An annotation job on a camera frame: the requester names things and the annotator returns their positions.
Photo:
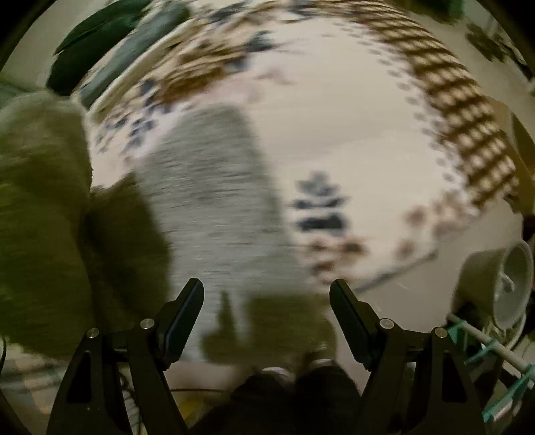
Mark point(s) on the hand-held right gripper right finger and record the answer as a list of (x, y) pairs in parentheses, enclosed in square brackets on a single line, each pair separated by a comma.
[(351, 322)]

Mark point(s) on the person's shoe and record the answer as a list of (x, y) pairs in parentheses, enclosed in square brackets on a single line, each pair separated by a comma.
[(319, 357), (276, 373)]

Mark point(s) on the person's right shoe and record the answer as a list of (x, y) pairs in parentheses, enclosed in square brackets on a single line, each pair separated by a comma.
[(319, 357)]

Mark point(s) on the floral bed blanket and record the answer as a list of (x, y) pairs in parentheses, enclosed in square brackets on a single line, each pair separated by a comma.
[(355, 125)]

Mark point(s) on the brown checkered bed sheet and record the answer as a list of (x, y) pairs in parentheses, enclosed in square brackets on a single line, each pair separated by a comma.
[(468, 117)]

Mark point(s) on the teal plastic rack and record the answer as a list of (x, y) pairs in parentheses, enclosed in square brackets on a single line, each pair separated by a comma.
[(464, 330)]

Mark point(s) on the grey fleece blanket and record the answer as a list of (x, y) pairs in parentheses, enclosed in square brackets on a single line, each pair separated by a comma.
[(217, 188)]

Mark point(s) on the black slipper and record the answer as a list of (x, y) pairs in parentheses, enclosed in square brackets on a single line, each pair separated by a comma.
[(487, 42)]

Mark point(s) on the person's left leg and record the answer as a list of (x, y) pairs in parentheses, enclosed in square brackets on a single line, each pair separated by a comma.
[(250, 410)]

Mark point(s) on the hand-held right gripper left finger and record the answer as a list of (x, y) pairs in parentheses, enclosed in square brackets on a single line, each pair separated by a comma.
[(184, 318)]

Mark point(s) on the dark green duvet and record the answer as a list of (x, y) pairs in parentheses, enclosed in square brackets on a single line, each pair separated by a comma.
[(108, 46)]

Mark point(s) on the person's left shoe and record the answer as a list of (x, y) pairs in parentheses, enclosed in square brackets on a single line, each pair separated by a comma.
[(276, 373)]

